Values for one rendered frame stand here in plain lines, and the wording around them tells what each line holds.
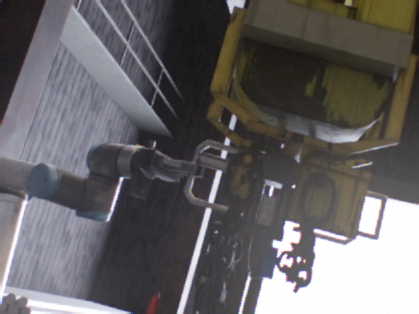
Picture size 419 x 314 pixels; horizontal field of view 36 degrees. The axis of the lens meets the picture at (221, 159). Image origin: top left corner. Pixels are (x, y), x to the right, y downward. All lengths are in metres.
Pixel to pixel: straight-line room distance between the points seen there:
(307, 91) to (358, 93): 0.12
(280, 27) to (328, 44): 0.11
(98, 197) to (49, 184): 0.14
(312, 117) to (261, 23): 0.24
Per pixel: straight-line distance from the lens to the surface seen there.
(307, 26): 1.48
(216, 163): 1.63
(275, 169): 1.58
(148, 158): 1.65
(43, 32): 4.33
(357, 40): 1.49
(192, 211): 9.39
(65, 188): 1.71
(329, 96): 1.51
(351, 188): 1.62
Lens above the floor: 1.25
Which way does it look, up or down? 13 degrees up
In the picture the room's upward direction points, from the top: 15 degrees clockwise
